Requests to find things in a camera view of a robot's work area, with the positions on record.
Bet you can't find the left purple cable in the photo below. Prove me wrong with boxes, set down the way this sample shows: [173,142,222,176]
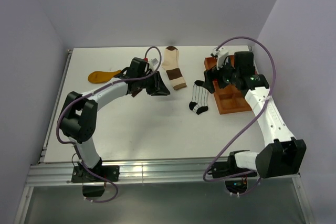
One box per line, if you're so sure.
[56,46,161,204]

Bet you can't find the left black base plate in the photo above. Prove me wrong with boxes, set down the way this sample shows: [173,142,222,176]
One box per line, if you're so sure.
[71,164,120,183]

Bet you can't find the purple cable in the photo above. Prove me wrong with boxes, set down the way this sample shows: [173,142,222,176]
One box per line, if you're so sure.
[56,46,161,204]
[203,36,278,196]

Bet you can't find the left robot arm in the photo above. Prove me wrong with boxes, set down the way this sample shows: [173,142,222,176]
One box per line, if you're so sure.
[57,57,170,182]

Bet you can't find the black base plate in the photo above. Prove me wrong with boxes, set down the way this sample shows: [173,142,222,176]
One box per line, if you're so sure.
[71,164,120,183]
[207,161,257,179]

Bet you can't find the cream brown block sock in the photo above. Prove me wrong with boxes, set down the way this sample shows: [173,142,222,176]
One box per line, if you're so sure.
[162,46,187,90]

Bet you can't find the orange wooden compartment tray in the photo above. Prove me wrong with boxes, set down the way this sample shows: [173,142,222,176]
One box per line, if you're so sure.
[204,55,251,114]

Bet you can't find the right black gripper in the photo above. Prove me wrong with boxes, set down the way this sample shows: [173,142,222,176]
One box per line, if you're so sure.
[203,56,240,93]

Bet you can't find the white black striped sock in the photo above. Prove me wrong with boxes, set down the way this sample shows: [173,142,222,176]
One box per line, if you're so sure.
[188,80,209,115]

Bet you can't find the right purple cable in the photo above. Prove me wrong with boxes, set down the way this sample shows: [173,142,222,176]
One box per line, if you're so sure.
[203,36,278,196]

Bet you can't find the aluminium front rail frame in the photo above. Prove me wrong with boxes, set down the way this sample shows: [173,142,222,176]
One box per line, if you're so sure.
[26,155,301,185]

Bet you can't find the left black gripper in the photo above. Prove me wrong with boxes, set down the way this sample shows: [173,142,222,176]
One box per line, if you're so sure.
[137,71,170,97]

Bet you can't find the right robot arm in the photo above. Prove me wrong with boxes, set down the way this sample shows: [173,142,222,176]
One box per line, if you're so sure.
[203,50,307,179]

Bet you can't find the mustard yellow striped sock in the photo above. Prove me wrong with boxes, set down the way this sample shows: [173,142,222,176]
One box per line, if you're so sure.
[87,69,141,99]

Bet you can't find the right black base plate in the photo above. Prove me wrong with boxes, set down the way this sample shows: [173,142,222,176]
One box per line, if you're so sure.
[207,161,257,179]

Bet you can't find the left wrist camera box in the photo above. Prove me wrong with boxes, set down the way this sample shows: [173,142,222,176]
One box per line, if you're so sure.
[144,58,159,71]

